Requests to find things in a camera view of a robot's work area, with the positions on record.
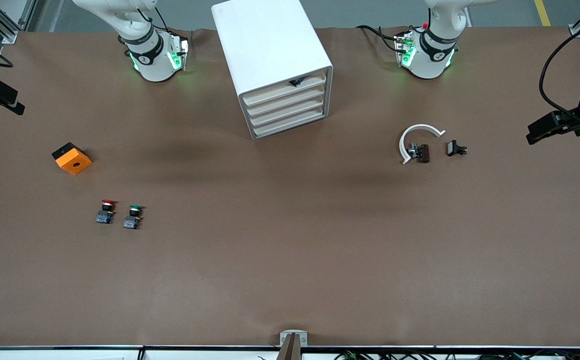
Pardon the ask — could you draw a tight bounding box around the orange button box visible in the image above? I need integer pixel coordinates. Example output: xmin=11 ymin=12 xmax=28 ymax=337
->
xmin=52 ymin=142 xmax=93 ymax=176

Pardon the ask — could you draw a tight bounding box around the red push button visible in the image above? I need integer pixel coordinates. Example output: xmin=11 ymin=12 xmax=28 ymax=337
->
xmin=96 ymin=199 xmax=117 ymax=225

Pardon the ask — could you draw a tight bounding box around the green push button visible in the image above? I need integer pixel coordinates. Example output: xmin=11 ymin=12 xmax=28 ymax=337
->
xmin=123 ymin=204 xmax=144 ymax=230

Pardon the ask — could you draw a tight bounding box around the white curved plastic part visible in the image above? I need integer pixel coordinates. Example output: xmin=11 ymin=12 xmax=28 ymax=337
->
xmin=400 ymin=123 xmax=445 ymax=165

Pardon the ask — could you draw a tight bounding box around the brown table mat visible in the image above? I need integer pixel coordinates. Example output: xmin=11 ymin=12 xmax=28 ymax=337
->
xmin=0 ymin=26 xmax=580 ymax=348

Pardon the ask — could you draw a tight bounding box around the black base cable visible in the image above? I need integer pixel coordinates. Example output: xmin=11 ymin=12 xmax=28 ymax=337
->
xmin=356 ymin=24 xmax=405 ymax=53

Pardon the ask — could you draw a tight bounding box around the cable bundle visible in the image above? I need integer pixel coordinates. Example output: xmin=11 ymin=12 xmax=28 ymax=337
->
xmin=335 ymin=350 xmax=580 ymax=360

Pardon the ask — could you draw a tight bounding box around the grey camera bracket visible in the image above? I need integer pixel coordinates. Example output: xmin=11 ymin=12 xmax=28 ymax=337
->
xmin=280 ymin=330 xmax=308 ymax=360

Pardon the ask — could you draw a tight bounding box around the table edge rail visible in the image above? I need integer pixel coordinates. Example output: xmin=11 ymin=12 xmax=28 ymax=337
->
xmin=0 ymin=344 xmax=580 ymax=360

